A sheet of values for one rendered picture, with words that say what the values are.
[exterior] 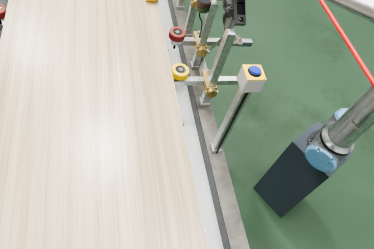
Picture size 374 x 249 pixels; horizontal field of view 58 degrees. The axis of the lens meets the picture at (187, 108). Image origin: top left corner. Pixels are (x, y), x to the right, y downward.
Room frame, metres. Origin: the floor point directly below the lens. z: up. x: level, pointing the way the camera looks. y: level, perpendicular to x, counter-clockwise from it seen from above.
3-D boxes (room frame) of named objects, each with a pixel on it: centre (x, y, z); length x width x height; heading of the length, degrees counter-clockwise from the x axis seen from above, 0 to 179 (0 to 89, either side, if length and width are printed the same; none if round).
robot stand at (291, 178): (1.14, -0.75, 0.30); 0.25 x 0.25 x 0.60; 54
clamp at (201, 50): (1.34, 0.04, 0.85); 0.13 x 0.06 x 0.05; 24
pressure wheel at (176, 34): (1.31, 0.16, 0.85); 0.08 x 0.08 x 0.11
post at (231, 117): (0.85, -0.18, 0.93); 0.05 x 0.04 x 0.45; 24
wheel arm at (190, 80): (1.15, -0.10, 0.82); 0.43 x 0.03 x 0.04; 114
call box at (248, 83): (0.86, -0.18, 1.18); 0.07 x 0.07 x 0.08; 24
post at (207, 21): (1.32, 0.03, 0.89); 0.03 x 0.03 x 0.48; 24
